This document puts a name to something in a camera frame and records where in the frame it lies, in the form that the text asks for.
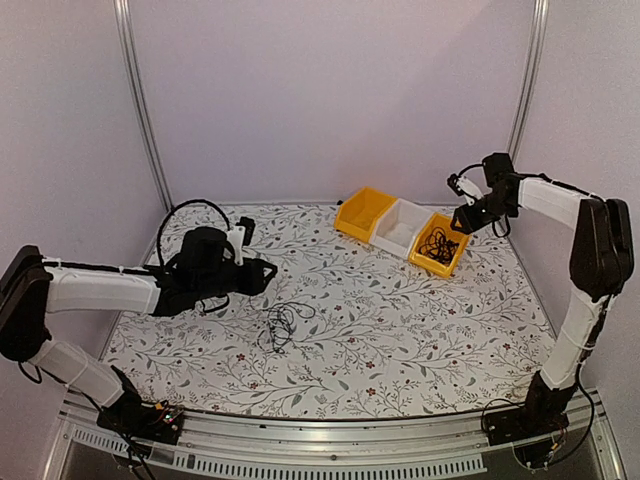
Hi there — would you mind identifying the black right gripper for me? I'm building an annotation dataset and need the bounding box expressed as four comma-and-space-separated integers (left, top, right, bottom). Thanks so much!
453, 192, 517, 235

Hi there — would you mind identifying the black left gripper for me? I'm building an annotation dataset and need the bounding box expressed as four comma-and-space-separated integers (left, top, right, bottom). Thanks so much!
195, 258, 278, 302

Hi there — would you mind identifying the thin black cable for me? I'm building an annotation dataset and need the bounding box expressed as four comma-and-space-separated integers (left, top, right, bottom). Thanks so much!
422, 234, 459, 266
418, 225, 461, 261

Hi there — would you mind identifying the black cable pile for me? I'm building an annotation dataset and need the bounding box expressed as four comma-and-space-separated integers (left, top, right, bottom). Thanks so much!
256, 301, 317, 356

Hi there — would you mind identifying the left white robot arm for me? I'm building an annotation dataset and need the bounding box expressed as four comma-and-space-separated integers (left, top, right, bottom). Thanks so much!
1, 226, 278, 434

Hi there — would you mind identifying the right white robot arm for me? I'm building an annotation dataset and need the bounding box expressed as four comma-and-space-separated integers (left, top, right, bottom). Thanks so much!
447, 173, 634, 391

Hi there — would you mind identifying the right yellow plastic bin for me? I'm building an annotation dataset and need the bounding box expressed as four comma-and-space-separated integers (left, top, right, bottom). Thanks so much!
409, 213, 471, 278

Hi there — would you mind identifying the yellow plastic bin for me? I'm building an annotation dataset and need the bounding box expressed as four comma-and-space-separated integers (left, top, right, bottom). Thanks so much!
409, 213, 471, 278
334, 187, 397, 243

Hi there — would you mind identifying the white translucent plastic bin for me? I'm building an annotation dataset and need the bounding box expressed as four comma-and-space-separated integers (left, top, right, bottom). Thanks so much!
369, 199, 435, 260

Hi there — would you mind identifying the left yellow plastic bin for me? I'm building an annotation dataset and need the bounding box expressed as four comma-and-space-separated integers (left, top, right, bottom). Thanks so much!
334, 187, 397, 243

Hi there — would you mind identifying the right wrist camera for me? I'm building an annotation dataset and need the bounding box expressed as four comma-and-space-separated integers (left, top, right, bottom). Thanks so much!
447, 174, 483, 205

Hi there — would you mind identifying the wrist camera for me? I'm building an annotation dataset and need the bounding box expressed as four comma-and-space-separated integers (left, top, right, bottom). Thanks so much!
226, 216, 256, 266
447, 174, 483, 205

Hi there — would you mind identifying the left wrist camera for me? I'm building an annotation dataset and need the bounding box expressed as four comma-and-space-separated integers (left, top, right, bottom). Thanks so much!
226, 216, 256, 266

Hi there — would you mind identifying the left arm black hose cable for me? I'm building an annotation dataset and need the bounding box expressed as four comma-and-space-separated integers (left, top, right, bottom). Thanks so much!
156, 198, 234, 266

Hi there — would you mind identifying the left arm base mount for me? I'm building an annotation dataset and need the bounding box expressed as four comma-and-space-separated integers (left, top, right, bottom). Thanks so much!
97, 399, 185, 445

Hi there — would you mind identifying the right aluminium frame post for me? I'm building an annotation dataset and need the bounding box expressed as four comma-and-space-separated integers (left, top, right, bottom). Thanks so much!
507, 0, 549, 161

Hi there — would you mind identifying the aluminium frame post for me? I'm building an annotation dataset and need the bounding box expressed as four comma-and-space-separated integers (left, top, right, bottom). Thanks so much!
113, 0, 173, 211
507, 0, 549, 161

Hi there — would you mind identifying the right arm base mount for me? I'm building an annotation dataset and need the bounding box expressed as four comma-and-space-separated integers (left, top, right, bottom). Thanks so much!
480, 398, 569, 471

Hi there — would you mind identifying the aluminium front rail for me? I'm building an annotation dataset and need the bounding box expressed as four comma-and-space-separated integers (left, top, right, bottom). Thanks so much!
43, 392, 627, 479

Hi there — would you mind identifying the left aluminium frame post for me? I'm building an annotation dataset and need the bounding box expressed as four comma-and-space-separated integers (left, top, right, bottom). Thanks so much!
113, 0, 173, 211

